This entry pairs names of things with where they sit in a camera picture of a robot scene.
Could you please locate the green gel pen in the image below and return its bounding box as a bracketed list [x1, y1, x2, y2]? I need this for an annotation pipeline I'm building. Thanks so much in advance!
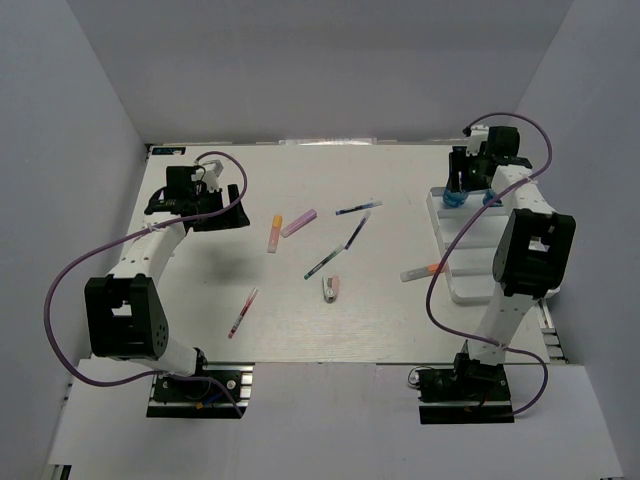
[303, 244, 344, 280]

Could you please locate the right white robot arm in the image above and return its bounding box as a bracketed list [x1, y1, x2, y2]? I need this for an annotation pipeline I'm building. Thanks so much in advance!
[445, 126, 576, 399]

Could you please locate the pink highlighter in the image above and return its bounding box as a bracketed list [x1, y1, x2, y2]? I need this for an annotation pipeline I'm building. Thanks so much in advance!
[281, 209, 317, 238]

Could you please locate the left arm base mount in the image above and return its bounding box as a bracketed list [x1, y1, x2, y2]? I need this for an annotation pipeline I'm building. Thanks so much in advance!
[146, 364, 254, 420]

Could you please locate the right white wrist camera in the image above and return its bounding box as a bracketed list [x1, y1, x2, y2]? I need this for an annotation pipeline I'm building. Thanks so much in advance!
[463, 125, 490, 156]

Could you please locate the blue gel pen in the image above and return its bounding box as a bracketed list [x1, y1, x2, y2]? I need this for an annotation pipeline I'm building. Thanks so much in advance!
[335, 200, 383, 216]

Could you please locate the purple gel pen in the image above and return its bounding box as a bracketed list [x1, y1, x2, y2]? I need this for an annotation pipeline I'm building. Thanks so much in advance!
[344, 210, 371, 250]

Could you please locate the orange cap highlighter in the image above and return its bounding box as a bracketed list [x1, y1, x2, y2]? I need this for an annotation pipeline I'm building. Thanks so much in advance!
[267, 214, 283, 254]

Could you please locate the purple cable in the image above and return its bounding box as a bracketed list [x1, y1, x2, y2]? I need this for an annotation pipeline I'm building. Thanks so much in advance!
[407, 112, 555, 419]
[43, 151, 250, 419]

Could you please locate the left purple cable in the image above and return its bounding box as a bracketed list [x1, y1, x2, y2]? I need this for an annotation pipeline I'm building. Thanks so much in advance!
[43, 151, 250, 419]

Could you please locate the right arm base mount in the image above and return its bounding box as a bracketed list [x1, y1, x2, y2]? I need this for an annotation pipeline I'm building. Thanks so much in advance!
[408, 352, 514, 425]

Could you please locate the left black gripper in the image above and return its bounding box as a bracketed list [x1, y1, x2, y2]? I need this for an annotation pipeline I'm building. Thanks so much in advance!
[190, 184, 250, 232]

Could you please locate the blue ink jar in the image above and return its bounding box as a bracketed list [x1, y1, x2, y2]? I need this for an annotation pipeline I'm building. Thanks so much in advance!
[442, 188, 468, 208]
[482, 189, 502, 208]

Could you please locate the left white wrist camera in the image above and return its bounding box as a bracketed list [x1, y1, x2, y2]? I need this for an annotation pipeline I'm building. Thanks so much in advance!
[196, 159, 224, 193]

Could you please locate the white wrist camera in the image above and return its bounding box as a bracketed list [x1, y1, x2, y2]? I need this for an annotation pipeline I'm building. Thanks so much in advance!
[463, 125, 490, 156]
[196, 159, 224, 193]

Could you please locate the white divided organizer tray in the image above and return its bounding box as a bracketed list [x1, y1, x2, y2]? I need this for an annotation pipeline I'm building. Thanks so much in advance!
[426, 187, 508, 305]

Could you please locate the red gel pen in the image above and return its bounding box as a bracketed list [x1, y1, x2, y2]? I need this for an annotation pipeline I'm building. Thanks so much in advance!
[227, 288, 258, 339]

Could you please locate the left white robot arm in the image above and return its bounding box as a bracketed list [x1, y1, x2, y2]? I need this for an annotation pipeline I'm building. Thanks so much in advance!
[84, 160, 250, 399]

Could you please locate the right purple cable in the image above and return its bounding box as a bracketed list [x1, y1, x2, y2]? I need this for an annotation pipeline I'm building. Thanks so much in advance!
[407, 112, 555, 419]

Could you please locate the orange white highlighter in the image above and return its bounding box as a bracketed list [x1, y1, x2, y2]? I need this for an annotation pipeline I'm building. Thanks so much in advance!
[399, 263, 439, 282]

